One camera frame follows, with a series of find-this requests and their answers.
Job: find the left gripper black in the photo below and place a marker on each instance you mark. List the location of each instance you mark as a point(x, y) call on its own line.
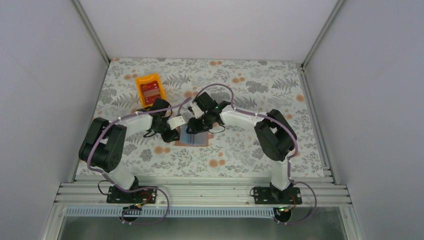
point(170, 135)

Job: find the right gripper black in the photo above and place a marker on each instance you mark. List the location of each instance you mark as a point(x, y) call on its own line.
point(194, 124)

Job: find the tan leather card holder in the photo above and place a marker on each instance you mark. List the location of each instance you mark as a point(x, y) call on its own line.
point(193, 140)

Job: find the red VIP credit card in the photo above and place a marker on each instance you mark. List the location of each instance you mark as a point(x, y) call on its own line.
point(149, 86)

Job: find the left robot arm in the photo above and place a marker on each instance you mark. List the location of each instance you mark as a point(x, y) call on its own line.
point(103, 145)

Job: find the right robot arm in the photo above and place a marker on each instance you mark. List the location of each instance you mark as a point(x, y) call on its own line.
point(276, 137)

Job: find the red VIP card in bin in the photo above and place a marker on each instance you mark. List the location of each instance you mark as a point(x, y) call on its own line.
point(150, 96)

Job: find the floral table cloth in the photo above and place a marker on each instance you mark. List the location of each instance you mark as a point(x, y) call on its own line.
point(231, 151)

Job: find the yellow plastic bin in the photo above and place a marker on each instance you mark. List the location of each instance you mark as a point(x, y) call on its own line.
point(152, 77)

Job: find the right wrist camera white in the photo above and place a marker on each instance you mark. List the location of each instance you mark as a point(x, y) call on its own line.
point(196, 110)

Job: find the aluminium rail frame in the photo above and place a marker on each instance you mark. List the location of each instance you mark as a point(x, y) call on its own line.
point(179, 197)

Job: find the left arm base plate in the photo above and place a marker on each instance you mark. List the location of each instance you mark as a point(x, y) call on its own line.
point(117, 196)

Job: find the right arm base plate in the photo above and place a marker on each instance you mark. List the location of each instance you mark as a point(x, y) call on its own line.
point(268, 196)

